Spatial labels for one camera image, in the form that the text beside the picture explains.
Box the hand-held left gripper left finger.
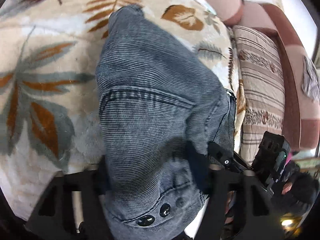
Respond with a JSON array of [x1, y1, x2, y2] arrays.
[[26, 154, 111, 240]]

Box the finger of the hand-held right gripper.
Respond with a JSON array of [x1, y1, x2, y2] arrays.
[[208, 142, 251, 173]]

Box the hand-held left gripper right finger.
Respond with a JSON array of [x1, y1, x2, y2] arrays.
[[186, 141, 285, 240]]

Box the grey denim jeans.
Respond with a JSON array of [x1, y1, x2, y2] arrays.
[[95, 4, 237, 239]]

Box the striped beige cushion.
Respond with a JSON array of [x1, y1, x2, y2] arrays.
[[231, 25, 286, 156]]

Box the grey patterned cloth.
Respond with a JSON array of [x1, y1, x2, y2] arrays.
[[301, 54, 320, 103]]

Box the pink brown sofa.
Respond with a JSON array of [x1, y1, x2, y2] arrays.
[[239, 1, 320, 151]]

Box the leaf-print beige blanket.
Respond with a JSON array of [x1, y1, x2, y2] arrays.
[[0, 0, 247, 216]]

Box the pink bolster pillow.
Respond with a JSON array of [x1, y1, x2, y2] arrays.
[[182, 0, 245, 27]]

